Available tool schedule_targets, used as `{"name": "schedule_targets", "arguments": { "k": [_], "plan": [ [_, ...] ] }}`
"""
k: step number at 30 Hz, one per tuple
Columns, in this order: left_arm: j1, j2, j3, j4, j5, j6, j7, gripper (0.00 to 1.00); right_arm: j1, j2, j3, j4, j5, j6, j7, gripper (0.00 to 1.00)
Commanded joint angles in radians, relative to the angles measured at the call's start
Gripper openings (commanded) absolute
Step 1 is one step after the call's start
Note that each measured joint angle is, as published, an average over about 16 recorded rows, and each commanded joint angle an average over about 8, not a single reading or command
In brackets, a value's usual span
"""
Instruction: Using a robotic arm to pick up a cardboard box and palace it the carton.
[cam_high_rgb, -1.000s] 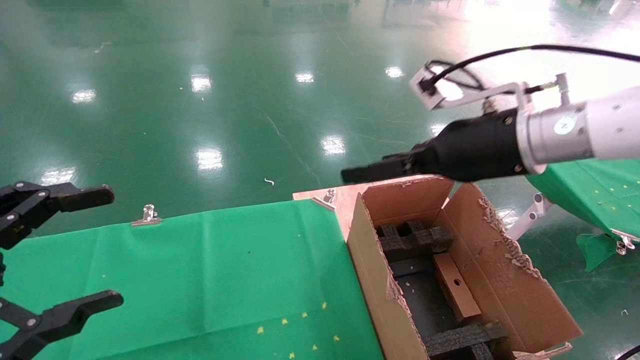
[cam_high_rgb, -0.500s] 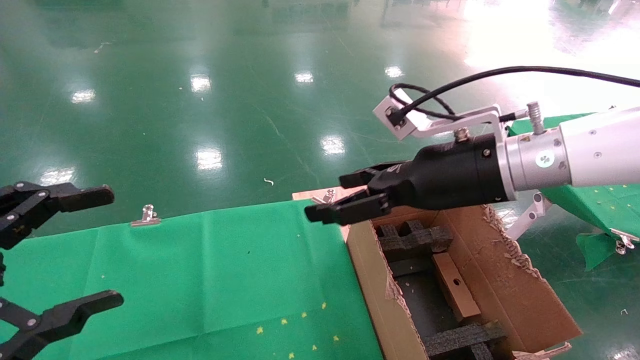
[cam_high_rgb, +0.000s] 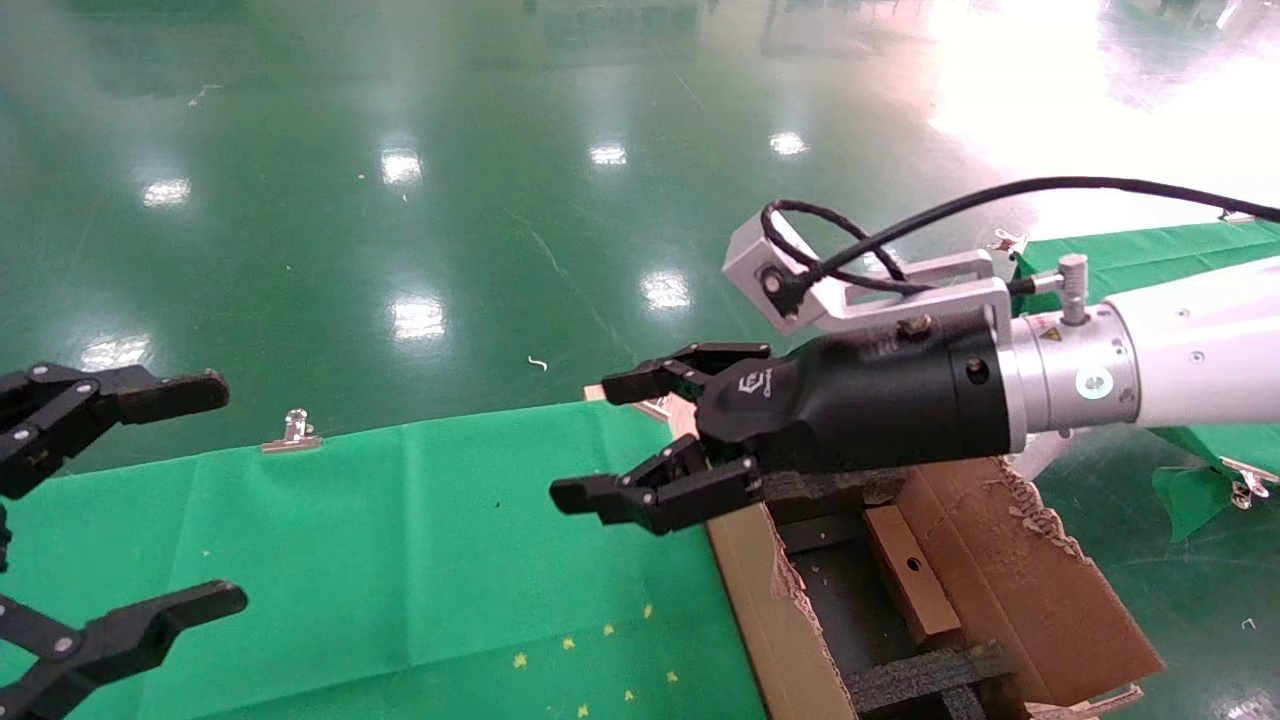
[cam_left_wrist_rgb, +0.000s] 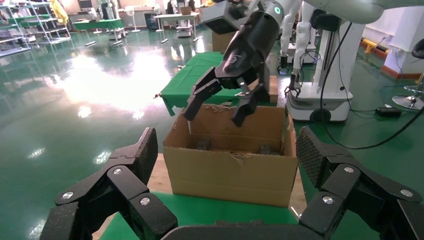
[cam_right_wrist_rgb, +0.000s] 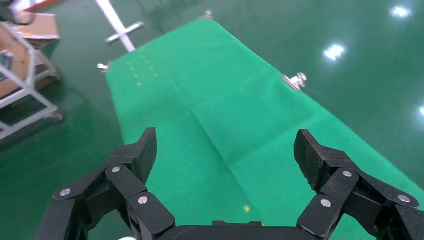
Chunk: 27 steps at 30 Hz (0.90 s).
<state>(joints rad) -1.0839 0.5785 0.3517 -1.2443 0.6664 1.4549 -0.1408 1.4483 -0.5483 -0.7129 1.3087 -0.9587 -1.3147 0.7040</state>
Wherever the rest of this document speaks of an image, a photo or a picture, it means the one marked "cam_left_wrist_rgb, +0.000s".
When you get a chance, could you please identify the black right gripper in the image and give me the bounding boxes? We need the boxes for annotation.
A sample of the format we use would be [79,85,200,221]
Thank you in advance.
[183,10,285,128]

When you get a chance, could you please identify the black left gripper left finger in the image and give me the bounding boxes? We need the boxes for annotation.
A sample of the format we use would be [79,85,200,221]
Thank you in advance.
[39,127,179,240]

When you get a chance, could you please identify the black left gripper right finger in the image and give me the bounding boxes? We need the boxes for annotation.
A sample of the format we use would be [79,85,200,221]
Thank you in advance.
[295,126,424,240]

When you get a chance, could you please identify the flat brown cardboard box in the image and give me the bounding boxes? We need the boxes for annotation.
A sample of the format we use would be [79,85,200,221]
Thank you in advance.
[248,75,278,104]

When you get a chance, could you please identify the brown cardboard carton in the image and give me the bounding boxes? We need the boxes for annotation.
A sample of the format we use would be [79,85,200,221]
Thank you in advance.
[211,31,233,54]

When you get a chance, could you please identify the large open cardboard carton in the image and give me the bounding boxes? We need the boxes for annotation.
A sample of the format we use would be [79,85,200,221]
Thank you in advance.
[162,104,298,209]

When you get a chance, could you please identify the green tablecloth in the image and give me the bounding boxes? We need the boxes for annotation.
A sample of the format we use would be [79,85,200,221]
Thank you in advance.
[99,191,299,240]
[158,51,246,117]

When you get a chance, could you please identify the black foam insert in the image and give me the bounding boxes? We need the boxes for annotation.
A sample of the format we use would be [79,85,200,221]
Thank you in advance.
[258,144,281,156]
[195,139,212,152]

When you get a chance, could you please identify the small white cart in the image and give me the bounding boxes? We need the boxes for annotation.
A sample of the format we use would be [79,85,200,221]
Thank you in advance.
[174,19,194,38]

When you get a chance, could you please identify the black power adapter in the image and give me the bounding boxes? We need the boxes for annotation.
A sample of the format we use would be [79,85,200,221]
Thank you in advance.
[375,106,402,117]

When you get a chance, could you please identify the white wheeled robot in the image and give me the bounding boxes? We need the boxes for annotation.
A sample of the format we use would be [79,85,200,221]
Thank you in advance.
[284,0,366,123]

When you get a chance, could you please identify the white table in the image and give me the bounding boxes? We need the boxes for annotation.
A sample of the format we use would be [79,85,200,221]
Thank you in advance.
[152,12,201,44]

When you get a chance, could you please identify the black cabinet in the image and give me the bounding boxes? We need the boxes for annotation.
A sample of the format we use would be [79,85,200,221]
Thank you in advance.
[144,12,159,31]

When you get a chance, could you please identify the black stool with chrome base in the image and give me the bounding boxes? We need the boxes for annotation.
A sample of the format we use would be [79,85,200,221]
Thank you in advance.
[390,37,424,111]

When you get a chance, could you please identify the white standing fan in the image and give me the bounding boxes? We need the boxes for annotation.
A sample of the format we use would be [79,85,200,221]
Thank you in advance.
[123,4,141,33]

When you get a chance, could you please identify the green covered table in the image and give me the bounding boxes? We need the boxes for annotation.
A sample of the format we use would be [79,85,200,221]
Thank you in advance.
[71,18,125,46]

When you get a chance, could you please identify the white metal shelf rack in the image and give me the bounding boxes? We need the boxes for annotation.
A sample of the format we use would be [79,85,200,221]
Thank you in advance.
[19,0,71,46]
[0,4,31,58]

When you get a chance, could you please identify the yellow hanging garment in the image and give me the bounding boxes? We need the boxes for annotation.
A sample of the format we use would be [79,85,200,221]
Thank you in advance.
[48,0,69,27]

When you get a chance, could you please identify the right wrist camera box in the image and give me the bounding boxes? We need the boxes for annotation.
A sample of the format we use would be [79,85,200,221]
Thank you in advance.
[199,0,256,35]

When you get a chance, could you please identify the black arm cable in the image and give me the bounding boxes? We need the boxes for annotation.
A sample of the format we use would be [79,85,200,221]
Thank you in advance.
[319,21,424,151]

